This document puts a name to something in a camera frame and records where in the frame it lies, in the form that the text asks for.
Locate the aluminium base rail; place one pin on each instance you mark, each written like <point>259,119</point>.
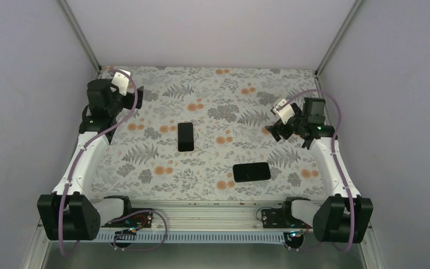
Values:
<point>204,217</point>

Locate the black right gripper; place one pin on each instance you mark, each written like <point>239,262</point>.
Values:
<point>272,129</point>

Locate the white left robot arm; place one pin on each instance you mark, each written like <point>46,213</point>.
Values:
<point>77,179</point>

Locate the floral patterned table mat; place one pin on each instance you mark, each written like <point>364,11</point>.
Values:
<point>229,108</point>

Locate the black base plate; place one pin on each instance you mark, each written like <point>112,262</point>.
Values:
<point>143,219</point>
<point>275,218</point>

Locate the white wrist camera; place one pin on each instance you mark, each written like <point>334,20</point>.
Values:
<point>120,81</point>
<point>283,110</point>

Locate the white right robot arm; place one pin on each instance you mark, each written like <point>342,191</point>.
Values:
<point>345,215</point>

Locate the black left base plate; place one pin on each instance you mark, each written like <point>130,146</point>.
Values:
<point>143,219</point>

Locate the black phone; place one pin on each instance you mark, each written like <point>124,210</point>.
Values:
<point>251,172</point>

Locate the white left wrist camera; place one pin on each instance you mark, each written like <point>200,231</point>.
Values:
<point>120,81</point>

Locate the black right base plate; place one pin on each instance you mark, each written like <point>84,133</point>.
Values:
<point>275,218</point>

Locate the grey slotted cable duct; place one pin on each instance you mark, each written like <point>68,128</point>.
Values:
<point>257,237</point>

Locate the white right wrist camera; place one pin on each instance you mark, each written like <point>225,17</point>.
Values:
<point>283,110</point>

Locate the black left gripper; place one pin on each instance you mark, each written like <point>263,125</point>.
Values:
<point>139,98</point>

